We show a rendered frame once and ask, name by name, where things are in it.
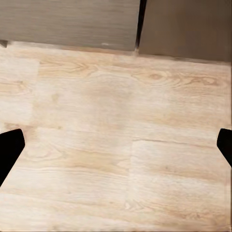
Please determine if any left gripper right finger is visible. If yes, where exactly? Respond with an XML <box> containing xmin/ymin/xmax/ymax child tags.
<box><xmin>217</xmin><ymin>128</ymin><xmax>232</xmax><ymax>166</ymax></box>

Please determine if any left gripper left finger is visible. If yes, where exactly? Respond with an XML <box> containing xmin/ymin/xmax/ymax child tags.
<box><xmin>0</xmin><ymin>129</ymin><xmax>25</xmax><ymax>186</ymax></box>

